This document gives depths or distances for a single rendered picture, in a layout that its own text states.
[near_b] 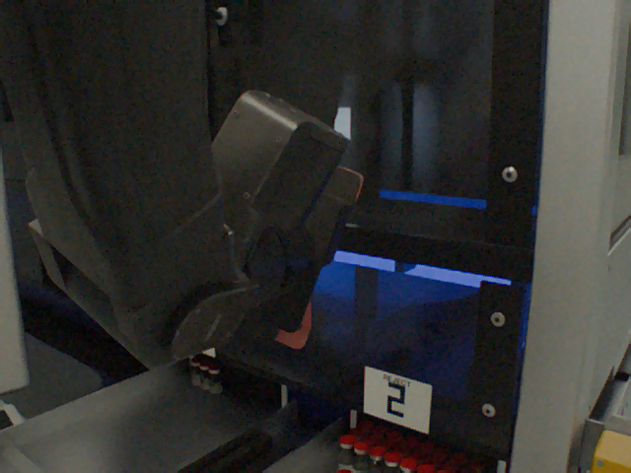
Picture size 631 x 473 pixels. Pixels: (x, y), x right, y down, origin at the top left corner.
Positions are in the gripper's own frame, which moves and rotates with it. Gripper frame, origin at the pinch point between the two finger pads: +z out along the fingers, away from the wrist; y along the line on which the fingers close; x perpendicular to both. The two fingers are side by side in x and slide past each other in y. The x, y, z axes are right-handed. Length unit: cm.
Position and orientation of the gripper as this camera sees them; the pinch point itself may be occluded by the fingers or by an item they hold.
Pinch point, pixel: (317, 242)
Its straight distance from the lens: 48.7
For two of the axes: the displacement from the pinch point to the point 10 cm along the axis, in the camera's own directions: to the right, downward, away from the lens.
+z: 3.1, -0.7, 9.5
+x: 8.9, 3.6, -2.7
